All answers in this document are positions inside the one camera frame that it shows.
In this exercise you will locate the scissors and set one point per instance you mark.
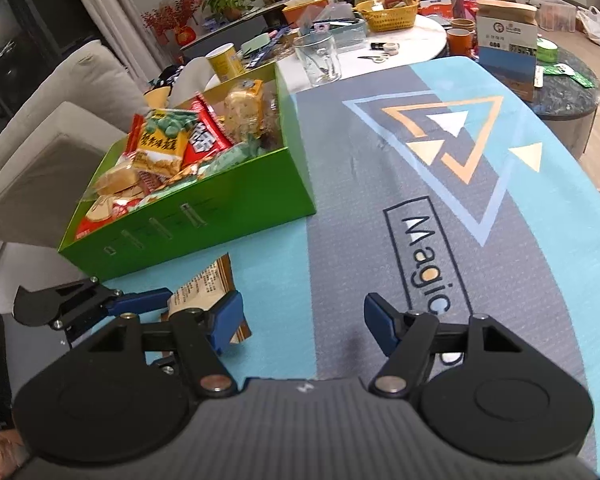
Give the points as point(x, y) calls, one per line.
point(375, 58)

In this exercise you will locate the teal snack packet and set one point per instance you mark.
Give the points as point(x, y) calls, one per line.
point(235, 155)

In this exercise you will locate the glass mug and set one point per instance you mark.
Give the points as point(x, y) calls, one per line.
point(317, 60)

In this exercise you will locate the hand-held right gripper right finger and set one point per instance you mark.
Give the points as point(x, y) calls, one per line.
point(382, 320)

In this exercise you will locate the beige brown snack packet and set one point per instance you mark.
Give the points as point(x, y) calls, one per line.
point(200, 285)

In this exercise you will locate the clear cracker packet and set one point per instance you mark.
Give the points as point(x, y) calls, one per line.
point(242, 110)

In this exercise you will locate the yellow green pea packet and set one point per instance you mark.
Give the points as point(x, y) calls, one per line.
point(160, 150)

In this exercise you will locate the person's left hand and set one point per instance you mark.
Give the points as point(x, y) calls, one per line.
point(0, 455)

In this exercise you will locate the light grey sofa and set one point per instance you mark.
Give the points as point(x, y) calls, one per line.
point(40, 160)

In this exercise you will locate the blue grey plastic container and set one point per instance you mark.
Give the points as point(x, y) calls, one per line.
point(350, 30)

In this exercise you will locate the dark window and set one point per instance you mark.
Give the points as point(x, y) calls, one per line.
point(10, 35)

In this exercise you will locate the small black device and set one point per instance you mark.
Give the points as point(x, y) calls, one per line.
point(376, 45)

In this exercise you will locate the mint green lid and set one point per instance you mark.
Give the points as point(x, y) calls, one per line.
point(257, 42)

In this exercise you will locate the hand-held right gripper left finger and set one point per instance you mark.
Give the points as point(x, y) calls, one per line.
point(227, 320)

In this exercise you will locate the red snack packet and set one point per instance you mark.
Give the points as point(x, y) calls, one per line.
point(85, 230)

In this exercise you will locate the round pastry packet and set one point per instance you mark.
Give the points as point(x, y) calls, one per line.
point(102, 209)

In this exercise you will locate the blue snack bag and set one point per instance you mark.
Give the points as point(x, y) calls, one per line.
point(267, 52)

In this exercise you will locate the printed blue grey mat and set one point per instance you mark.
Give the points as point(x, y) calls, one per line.
point(380, 160)

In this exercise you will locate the pink box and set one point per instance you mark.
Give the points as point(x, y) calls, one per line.
point(464, 5)

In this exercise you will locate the white round coffee table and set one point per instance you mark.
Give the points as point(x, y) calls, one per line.
point(420, 40)

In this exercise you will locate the orange tissue box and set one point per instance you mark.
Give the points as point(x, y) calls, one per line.
point(302, 12)

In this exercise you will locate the dark marble round table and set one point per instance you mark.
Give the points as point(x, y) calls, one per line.
point(565, 105)

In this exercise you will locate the clear storage bin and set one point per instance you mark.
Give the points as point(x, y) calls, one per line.
point(557, 15)

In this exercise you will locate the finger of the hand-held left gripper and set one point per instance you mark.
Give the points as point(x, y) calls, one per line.
point(166, 366)
point(140, 301)

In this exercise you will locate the red packet white lettering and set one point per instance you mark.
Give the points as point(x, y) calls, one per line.
point(202, 140)

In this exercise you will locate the green tape roll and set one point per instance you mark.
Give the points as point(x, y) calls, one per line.
point(547, 57)

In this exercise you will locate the white tape roll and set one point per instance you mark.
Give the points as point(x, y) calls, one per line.
point(391, 48)

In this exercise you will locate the yellow canister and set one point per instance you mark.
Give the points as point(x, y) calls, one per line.
point(225, 62)

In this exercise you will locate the green cardboard box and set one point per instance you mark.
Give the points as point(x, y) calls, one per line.
point(205, 210)

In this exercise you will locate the yellow woven basket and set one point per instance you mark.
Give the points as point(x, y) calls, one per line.
point(387, 20)

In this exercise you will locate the white curtain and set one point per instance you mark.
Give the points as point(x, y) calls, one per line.
point(105, 10)

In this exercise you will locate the orange cup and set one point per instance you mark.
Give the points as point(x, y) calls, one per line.
point(460, 42)

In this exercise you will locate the clear bun packet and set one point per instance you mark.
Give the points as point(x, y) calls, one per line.
point(117, 177)

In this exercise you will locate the red flower arrangement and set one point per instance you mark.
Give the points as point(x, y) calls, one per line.
point(170, 15)

